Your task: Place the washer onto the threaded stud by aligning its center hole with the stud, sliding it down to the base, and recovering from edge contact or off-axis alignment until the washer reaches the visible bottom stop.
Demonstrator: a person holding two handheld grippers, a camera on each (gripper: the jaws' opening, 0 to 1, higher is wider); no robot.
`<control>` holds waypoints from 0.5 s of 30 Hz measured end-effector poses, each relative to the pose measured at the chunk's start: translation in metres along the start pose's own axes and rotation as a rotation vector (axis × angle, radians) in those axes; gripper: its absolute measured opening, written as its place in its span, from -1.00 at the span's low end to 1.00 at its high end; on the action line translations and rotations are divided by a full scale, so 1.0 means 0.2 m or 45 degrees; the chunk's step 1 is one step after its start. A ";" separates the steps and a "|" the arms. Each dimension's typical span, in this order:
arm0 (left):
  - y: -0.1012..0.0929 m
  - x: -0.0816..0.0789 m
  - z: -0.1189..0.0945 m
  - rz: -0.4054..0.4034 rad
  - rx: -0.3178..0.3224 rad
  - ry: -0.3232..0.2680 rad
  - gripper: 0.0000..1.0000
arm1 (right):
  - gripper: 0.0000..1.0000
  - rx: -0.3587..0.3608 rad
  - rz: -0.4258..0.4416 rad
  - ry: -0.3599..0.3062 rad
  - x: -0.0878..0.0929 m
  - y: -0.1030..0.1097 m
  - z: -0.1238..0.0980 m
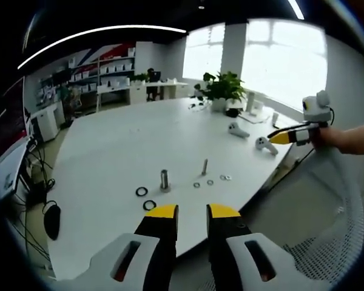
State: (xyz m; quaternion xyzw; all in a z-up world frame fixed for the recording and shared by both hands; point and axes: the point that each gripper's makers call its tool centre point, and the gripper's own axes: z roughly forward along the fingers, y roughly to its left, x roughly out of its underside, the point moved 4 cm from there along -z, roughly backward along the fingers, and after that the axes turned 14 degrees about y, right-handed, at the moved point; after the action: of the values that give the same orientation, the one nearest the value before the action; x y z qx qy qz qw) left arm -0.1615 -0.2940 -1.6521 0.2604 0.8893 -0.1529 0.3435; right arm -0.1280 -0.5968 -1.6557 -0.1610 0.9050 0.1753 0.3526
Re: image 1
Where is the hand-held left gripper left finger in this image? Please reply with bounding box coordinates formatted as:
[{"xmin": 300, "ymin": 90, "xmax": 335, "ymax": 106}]
[{"xmin": 75, "ymin": 203, "xmax": 180, "ymax": 291}]

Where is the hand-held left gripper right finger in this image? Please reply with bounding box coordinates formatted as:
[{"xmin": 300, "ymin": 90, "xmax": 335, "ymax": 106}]
[{"xmin": 206, "ymin": 203, "xmax": 298, "ymax": 291}]

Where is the person's right hand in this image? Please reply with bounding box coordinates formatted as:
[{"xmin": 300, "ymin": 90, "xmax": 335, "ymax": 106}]
[{"xmin": 312, "ymin": 125, "xmax": 346, "ymax": 150}]

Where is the white handheld controller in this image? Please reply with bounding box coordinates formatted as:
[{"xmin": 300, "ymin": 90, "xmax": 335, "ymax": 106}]
[
  {"xmin": 227, "ymin": 122, "xmax": 251, "ymax": 139},
  {"xmin": 254, "ymin": 136, "xmax": 279, "ymax": 156}
]

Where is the white cylinder bottle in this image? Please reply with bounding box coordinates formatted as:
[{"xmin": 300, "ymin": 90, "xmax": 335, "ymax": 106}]
[{"xmin": 246, "ymin": 92, "xmax": 257, "ymax": 116}]

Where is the green potted plant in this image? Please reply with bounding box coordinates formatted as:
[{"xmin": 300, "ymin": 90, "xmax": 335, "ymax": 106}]
[{"xmin": 194, "ymin": 71, "xmax": 248, "ymax": 112}]

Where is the white mesh office chair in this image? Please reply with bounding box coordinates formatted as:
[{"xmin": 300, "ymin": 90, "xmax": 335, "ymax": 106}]
[{"xmin": 247, "ymin": 147, "xmax": 364, "ymax": 285}]

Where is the black computer mouse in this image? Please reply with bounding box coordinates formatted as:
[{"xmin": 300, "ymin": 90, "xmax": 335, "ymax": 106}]
[{"xmin": 43, "ymin": 204, "xmax": 62, "ymax": 241}]

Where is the white side desk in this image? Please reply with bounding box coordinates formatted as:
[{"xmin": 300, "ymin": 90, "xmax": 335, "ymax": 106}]
[{"xmin": 129, "ymin": 79, "xmax": 189, "ymax": 105}]

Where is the white drawer cabinet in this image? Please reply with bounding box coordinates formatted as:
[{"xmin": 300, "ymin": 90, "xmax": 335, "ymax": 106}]
[{"xmin": 30, "ymin": 106, "xmax": 65, "ymax": 142}]

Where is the computer monitor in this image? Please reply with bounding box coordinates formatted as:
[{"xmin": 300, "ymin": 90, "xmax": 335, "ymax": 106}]
[{"xmin": 0, "ymin": 139, "xmax": 30, "ymax": 201}]

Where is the white storage shelf unit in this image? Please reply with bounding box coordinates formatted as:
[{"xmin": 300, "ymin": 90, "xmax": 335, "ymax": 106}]
[{"xmin": 35, "ymin": 45, "xmax": 137, "ymax": 107}]

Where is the curved ceiling light strip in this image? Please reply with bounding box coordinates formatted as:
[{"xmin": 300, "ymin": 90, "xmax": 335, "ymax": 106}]
[{"xmin": 17, "ymin": 25, "xmax": 187, "ymax": 70}]

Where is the thick metal cylinder post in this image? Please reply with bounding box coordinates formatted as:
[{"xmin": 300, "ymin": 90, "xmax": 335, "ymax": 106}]
[{"xmin": 159, "ymin": 169, "xmax": 172, "ymax": 193}]

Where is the black cables bundle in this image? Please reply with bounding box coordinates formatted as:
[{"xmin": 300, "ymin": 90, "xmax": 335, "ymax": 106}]
[{"xmin": 13, "ymin": 139, "xmax": 57, "ymax": 267}]

